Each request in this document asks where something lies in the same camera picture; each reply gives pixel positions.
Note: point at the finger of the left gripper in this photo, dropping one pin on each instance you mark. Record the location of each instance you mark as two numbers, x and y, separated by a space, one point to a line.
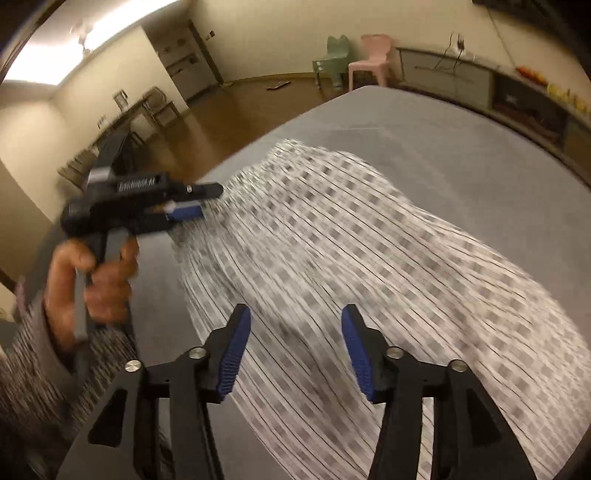
183 211
203 191

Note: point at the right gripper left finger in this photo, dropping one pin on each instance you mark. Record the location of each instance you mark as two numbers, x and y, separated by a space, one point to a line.
121 438

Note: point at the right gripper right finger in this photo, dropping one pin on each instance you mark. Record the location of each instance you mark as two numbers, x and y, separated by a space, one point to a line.
472 438

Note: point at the white patterned pajama garment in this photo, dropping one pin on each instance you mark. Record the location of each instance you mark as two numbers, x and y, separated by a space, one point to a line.
308 231

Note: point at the patterned left sleeve forearm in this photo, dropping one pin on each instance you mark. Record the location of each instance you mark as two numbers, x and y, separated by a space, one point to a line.
43 406

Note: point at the person left hand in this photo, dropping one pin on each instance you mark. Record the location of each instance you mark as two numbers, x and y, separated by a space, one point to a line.
105 299

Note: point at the grey dining chair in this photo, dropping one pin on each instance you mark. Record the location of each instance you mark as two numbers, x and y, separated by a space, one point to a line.
155 103

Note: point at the dark remote on floor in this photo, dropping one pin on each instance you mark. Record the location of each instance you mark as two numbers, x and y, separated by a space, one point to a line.
278 85

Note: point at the white door with stickers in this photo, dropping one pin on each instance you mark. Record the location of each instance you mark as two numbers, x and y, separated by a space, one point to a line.
182 59

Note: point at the green plastic child chair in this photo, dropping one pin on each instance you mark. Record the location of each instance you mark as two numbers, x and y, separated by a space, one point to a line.
335 62

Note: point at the pink plastic child chair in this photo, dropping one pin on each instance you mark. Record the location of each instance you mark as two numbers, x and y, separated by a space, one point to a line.
377 48

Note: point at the long grey tv cabinet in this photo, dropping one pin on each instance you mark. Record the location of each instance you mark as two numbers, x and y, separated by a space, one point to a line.
503 95

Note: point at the red fruit plate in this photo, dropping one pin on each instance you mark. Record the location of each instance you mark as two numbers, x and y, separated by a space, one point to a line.
532 76

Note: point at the white charger with cable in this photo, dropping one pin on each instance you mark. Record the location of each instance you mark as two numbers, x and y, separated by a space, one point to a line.
455 50

